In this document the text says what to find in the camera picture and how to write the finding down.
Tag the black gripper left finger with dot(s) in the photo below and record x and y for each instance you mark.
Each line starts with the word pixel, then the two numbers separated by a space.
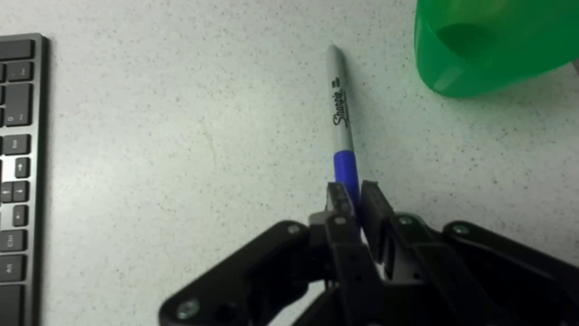
pixel 345 253

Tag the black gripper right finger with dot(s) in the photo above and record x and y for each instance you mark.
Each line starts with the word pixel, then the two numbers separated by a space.
pixel 421 253

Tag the blue capped white marker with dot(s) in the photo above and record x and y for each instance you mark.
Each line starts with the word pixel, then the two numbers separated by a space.
pixel 340 109

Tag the green plastic cup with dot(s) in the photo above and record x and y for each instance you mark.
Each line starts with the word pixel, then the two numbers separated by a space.
pixel 488 47

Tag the dark grey computer keyboard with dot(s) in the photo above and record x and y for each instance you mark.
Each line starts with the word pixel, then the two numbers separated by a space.
pixel 20 181

